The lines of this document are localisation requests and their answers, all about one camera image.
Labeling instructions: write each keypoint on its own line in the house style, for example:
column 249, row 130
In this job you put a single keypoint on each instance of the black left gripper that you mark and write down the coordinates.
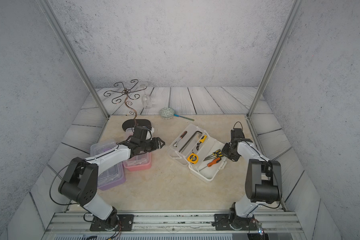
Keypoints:
column 156, row 144

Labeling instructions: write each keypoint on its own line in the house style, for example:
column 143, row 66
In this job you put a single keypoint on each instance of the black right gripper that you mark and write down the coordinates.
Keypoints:
column 225, row 152

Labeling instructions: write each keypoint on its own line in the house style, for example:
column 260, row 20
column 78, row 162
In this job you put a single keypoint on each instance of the pink toolbox with clear lid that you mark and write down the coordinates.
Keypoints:
column 139, row 162

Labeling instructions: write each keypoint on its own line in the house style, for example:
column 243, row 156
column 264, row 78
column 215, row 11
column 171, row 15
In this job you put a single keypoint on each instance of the white toolbox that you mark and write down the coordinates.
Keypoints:
column 209, row 146

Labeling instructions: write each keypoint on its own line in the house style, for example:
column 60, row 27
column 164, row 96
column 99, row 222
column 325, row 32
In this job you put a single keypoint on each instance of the purple toolbox with clear lid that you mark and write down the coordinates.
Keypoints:
column 113, row 176

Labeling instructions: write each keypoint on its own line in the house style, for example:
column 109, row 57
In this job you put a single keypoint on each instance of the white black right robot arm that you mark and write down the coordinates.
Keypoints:
column 262, row 184

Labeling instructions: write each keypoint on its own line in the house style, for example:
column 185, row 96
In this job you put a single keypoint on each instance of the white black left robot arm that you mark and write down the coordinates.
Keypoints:
column 80, row 181

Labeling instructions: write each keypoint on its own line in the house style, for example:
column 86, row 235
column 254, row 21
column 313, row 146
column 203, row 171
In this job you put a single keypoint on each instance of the black silver ratchet tool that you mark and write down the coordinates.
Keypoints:
column 180, row 138

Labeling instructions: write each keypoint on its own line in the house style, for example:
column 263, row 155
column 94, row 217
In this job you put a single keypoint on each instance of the yellow tape measure left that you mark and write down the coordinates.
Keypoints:
column 193, row 158

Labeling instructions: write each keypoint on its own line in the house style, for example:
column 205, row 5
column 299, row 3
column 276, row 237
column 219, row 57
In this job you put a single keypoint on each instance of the teal pen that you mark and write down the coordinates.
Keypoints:
column 190, row 119

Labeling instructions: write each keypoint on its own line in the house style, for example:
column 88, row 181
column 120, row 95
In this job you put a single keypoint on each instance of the brown metal jewelry stand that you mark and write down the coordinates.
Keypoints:
column 126, row 96

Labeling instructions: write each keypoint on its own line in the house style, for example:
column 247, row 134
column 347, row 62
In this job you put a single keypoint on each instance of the long black hex key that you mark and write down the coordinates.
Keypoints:
column 189, row 140

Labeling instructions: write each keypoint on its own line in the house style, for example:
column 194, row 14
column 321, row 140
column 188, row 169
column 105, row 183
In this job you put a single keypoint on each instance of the clear glass bottle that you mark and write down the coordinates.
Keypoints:
column 146, row 99

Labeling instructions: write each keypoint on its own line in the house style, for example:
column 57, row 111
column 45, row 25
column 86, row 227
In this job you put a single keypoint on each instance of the orange handle screwdriver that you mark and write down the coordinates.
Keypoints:
column 213, row 162

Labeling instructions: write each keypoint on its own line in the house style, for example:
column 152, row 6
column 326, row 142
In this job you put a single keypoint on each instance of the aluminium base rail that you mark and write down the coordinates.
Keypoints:
column 179, row 222

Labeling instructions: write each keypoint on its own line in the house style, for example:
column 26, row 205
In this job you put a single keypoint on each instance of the left aluminium frame post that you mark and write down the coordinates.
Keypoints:
column 58, row 30

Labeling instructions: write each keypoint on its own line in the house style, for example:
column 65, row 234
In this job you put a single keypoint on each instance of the aluminium frame post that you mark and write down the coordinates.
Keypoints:
column 58, row 30
column 297, row 4

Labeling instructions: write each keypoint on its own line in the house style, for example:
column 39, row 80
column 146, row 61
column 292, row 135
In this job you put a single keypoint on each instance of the right aluminium frame post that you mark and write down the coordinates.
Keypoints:
column 297, row 4

